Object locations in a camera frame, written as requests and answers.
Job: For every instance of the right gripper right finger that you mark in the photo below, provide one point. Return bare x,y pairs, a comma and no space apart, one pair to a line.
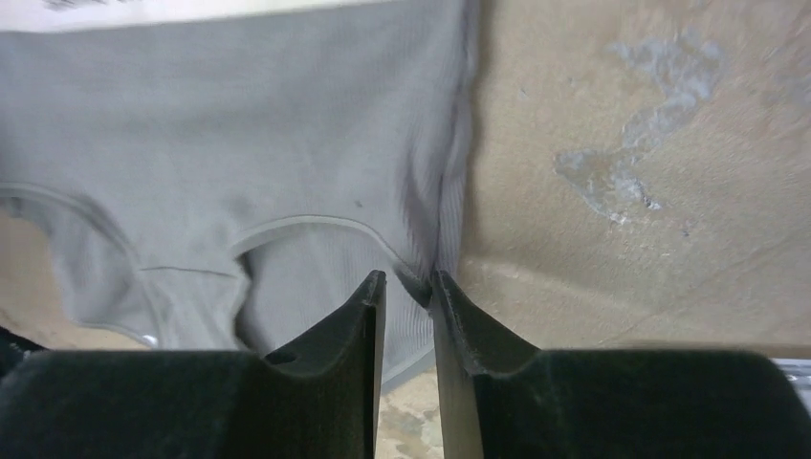
502,397

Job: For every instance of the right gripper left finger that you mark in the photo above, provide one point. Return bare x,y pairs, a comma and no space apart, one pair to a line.
315,397

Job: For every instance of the grey underwear with beige band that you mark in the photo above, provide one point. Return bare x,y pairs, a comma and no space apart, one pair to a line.
224,174

